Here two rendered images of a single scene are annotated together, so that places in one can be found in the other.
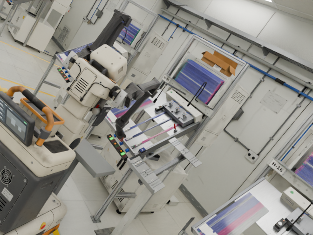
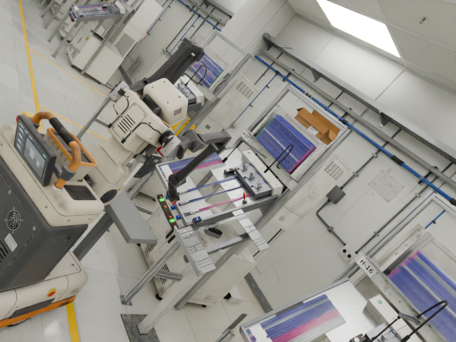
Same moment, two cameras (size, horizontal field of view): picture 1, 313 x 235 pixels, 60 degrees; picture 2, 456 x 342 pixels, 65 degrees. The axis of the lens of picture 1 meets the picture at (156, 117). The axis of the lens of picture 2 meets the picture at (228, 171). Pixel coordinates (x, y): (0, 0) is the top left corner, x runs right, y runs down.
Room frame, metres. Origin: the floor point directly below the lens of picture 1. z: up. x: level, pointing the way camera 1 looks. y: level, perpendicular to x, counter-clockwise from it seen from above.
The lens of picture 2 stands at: (-0.05, -0.16, 1.60)
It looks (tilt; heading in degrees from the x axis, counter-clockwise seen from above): 11 degrees down; 4
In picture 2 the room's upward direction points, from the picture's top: 42 degrees clockwise
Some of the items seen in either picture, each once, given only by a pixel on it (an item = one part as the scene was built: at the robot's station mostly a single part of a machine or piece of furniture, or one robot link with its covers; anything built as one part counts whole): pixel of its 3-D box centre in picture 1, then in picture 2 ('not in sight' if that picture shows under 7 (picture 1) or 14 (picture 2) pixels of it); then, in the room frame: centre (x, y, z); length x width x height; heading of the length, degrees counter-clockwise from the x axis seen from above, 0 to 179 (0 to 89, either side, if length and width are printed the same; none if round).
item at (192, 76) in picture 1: (200, 81); (286, 144); (2.76, -0.15, 1.52); 0.51 x 0.13 x 0.27; 50
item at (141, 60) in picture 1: (112, 70); (182, 116); (3.85, 0.91, 0.95); 1.35 x 0.82 x 1.90; 140
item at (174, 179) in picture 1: (138, 172); (193, 250); (2.90, -0.18, 0.31); 0.70 x 0.65 x 0.62; 50
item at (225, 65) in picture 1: (223, 64); (321, 126); (3.06, -0.26, 1.82); 0.68 x 0.30 x 0.20; 50
